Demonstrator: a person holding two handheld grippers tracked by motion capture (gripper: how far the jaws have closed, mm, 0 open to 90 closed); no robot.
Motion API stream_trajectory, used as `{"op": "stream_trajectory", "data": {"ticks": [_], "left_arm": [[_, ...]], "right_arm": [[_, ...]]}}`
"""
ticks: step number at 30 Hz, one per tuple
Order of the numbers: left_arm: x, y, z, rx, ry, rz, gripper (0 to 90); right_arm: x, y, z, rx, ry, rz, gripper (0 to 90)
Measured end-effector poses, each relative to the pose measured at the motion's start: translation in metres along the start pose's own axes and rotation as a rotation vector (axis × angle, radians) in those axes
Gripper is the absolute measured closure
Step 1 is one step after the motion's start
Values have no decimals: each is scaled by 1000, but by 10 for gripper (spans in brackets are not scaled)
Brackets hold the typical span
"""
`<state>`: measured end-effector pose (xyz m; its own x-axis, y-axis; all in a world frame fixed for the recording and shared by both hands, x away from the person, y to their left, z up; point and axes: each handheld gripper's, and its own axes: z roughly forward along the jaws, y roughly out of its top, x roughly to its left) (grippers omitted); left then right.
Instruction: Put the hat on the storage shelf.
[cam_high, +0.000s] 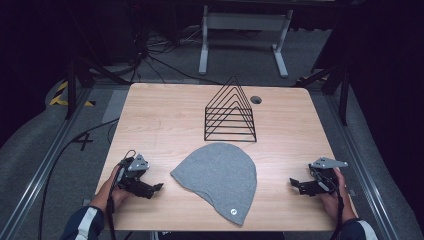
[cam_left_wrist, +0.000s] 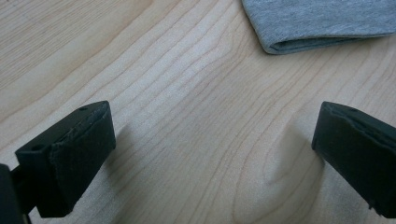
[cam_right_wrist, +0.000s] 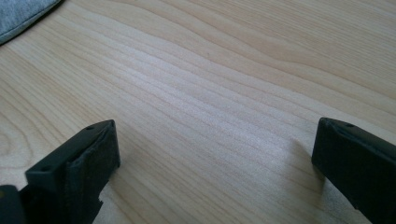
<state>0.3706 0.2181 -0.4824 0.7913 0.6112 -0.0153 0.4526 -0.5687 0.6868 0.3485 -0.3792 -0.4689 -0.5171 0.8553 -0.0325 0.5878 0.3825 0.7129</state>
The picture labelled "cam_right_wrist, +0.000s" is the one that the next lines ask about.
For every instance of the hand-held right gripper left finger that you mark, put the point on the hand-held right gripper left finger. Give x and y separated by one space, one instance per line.
77 168

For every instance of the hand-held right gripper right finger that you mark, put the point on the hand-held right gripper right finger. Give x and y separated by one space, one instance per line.
358 161

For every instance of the grey cloth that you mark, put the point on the grey cloth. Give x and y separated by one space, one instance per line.
18 14

